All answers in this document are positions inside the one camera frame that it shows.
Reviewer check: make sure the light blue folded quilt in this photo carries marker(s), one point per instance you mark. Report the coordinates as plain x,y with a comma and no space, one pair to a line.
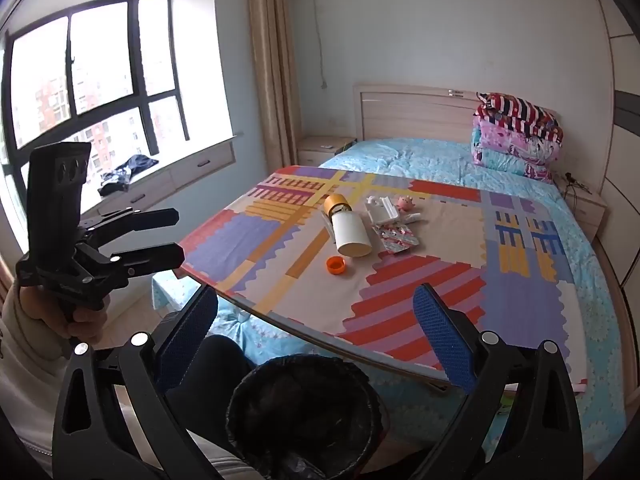
500,160

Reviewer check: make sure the orange bottle cap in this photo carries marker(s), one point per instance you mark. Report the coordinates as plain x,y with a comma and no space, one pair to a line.
336,266

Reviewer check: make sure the person's left forearm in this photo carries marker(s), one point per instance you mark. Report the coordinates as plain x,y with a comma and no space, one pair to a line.
25,375

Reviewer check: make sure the pink pig toy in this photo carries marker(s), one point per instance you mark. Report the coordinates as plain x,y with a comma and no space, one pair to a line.
405,203

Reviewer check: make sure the beige curtain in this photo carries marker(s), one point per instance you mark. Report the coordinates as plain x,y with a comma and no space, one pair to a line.
270,60

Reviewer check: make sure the beige nightstand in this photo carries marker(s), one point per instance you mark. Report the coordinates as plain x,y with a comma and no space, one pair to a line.
585,210
320,152

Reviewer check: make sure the person's left hand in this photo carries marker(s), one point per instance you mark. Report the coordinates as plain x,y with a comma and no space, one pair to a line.
50,315

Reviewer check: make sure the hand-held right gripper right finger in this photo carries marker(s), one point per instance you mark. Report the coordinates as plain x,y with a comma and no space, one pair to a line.
445,340

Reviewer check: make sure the silver blister pack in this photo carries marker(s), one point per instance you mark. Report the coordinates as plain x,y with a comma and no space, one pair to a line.
397,239

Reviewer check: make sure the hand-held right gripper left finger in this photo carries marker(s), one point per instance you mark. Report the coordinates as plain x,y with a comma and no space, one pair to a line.
187,340

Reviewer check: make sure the colourful patterned folding table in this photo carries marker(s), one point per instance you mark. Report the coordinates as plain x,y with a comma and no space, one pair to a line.
300,240

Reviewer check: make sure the beige window seat cabinet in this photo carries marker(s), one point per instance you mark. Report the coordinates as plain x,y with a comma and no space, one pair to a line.
200,162

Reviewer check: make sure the white cylinder container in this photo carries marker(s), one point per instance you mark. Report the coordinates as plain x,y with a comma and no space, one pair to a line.
350,232

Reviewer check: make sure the black framed window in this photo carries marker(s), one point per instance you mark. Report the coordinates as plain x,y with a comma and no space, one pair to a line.
134,60

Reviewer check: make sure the pink printed folded quilt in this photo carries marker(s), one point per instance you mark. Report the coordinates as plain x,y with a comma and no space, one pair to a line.
500,135

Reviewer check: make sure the dark crumpled clothes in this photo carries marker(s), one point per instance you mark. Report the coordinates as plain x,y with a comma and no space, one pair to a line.
132,165

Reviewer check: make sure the black bin with liner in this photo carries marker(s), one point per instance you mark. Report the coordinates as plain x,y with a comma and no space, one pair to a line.
300,400

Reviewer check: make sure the brown tape roll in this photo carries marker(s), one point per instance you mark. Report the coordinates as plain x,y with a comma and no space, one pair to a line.
330,203

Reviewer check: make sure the small white tube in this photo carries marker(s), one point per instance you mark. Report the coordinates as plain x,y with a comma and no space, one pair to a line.
411,217

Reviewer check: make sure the bed with blue sheet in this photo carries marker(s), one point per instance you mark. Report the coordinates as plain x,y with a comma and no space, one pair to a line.
425,160

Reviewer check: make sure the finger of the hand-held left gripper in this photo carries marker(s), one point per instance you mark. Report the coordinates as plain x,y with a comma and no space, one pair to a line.
155,256
150,218

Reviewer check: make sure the white wardrobe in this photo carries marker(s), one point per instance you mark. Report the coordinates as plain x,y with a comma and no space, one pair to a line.
622,160

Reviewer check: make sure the white plastic tray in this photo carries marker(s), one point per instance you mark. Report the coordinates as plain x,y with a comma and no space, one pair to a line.
382,210

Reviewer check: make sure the person's left leg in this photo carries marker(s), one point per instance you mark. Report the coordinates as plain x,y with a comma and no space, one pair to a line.
225,360

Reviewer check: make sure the beige wooden headboard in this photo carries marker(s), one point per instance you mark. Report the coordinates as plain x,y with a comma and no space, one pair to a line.
415,115

